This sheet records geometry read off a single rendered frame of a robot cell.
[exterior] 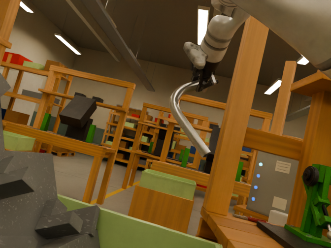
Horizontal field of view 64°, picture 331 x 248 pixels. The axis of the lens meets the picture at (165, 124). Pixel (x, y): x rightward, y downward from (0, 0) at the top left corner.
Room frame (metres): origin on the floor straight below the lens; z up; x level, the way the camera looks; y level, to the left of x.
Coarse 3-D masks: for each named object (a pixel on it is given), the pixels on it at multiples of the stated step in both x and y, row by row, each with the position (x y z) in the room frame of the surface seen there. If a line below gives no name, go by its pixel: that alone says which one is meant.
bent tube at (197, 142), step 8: (184, 88) 0.84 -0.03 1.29; (192, 88) 0.85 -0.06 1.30; (176, 96) 0.82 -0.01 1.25; (176, 104) 0.81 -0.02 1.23; (176, 112) 0.80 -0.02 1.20; (176, 120) 0.80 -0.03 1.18; (184, 120) 0.79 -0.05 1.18; (184, 128) 0.78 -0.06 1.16; (192, 128) 0.78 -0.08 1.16; (192, 136) 0.77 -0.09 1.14; (200, 144) 0.76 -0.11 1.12; (200, 152) 0.76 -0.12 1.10; (208, 152) 0.75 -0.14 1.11
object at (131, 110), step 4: (132, 108) 11.23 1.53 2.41; (116, 112) 11.32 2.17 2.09; (120, 112) 11.29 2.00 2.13; (132, 112) 11.22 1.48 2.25; (136, 112) 11.20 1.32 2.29; (140, 112) 11.17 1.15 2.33; (148, 112) 11.12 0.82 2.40; (116, 116) 11.31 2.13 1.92; (116, 120) 11.30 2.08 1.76; (128, 120) 11.23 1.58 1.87; (132, 120) 11.21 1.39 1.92; (136, 120) 11.18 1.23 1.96; (136, 124) 11.17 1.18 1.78; (124, 128) 11.25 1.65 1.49; (136, 128) 11.17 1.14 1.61
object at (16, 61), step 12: (12, 60) 5.38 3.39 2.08; (24, 60) 5.51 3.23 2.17; (48, 60) 5.33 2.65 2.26; (36, 72) 5.22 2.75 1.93; (48, 72) 5.19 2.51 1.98; (12, 96) 5.27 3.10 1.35; (24, 96) 5.23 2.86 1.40; (36, 96) 5.29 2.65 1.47; (12, 108) 5.85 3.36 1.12; (48, 108) 5.20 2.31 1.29; (60, 108) 5.63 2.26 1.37; (12, 120) 5.38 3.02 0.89; (24, 120) 5.58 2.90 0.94; (60, 120) 5.68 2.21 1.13; (36, 144) 5.20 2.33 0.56
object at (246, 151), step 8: (160, 112) 7.93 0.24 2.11; (160, 120) 8.36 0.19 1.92; (192, 120) 7.86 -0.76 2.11; (200, 120) 7.84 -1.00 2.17; (176, 136) 7.80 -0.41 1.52; (184, 136) 7.82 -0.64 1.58; (208, 144) 7.66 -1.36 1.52; (152, 152) 8.36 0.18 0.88; (176, 152) 7.78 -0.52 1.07; (192, 152) 7.81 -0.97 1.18; (248, 152) 7.55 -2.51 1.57; (152, 160) 7.87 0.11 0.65; (240, 160) 7.63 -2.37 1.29; (248, 160) 7.95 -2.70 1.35; (248, 168) 7.53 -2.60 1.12
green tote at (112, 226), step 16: (80, 208) 0.47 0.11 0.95; (112, 224) 0.46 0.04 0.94; (128, 224) 0.45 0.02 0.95; (144, 224) 0.45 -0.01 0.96; (112, 240) 0.46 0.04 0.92; (128, 240) 0.45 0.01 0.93; (144, 240) 0.45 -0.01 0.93; (160, 240) 0.44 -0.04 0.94; (176, 240) 0.44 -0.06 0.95; (192, 240) 0.43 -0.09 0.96
